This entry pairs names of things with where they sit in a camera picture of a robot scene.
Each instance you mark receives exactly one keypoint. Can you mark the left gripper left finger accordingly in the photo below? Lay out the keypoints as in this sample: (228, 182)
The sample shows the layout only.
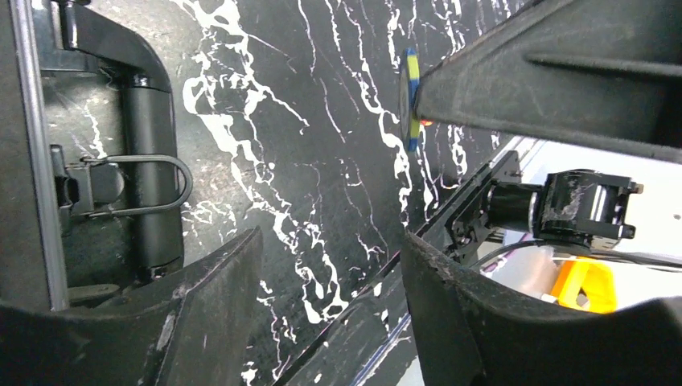
(189, 328)

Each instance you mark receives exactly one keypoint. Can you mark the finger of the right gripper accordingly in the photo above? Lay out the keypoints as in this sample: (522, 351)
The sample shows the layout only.
(599, 74)

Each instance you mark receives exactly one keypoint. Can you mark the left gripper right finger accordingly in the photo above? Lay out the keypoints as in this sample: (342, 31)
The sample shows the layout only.
(470, 330)

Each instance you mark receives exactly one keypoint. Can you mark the black poker chip case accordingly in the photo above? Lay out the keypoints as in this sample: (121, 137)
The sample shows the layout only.
(40, 193)

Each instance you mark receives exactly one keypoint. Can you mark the blue green chip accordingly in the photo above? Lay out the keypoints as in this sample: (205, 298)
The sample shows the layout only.
(409, 82)

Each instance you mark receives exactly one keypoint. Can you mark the yellow plastic part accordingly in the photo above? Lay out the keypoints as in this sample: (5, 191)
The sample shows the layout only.
(586, 284)

